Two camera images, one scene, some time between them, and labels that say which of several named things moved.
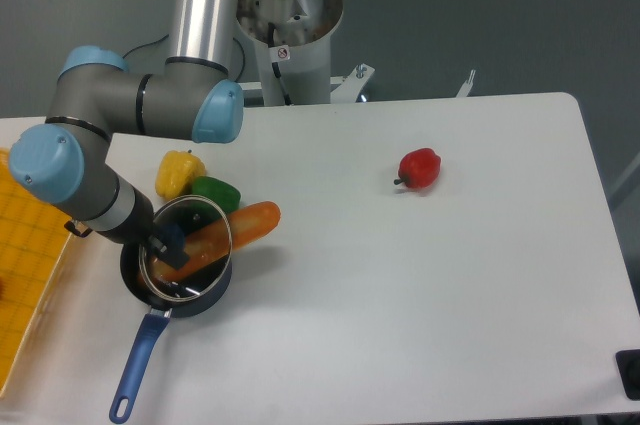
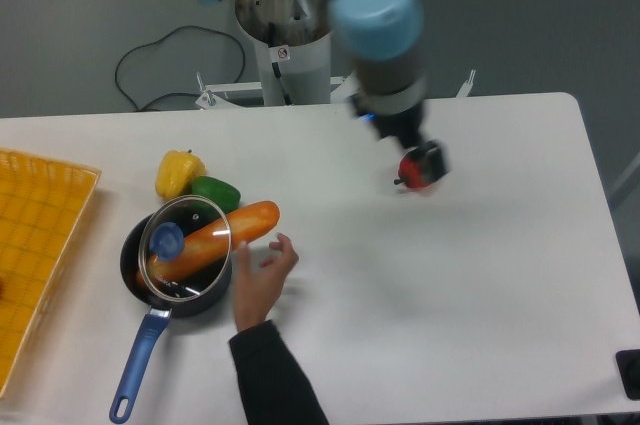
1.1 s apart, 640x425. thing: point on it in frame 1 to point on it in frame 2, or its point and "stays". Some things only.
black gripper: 136,227 to 404,126
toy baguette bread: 211,243 stays
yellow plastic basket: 33,237 stays
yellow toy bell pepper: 176,172 stays
